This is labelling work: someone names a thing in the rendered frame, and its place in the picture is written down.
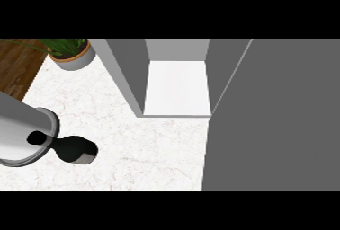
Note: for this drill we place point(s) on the grey open cabinet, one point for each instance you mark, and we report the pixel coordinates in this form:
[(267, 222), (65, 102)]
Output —
[(174, 86)]

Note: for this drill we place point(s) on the flat dark grey cabinet door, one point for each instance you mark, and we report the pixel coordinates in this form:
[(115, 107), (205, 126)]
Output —
[(274, 119)]

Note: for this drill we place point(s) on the green plant in grey pot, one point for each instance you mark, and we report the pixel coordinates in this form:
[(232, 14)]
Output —
[(72, 52)]

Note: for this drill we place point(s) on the grey round metal appliance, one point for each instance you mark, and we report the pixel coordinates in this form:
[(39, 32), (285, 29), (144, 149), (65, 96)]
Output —
[(20, 131)]

